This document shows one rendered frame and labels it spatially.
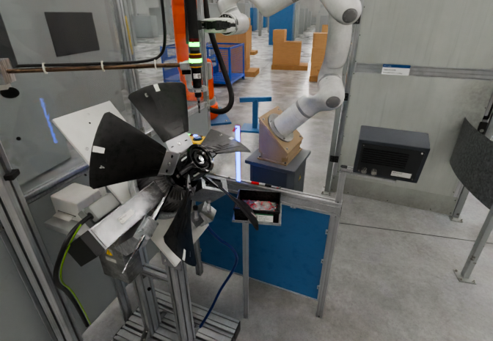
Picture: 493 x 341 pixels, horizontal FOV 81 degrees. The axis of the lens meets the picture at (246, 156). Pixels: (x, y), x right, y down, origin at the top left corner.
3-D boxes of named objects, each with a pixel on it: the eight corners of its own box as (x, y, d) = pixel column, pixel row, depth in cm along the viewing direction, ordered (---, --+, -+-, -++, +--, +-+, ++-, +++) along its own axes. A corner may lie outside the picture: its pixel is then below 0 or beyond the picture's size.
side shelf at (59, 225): (45, 227, 129) (43, 222, 128) (107, 187, 159) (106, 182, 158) (84, 241, 121) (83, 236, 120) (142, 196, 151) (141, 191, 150)
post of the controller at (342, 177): (334, 202, 141) (340, 167, 132) (335, 199, 143) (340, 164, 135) (340, 204, 140) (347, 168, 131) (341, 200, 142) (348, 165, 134)
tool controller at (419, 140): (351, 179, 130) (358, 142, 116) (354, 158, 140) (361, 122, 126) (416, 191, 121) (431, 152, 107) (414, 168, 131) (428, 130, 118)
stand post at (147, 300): (147, 342, 165) (102, 166, 114) (157, 328, 173) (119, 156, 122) (153, 345, 164) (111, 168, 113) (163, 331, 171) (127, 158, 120)
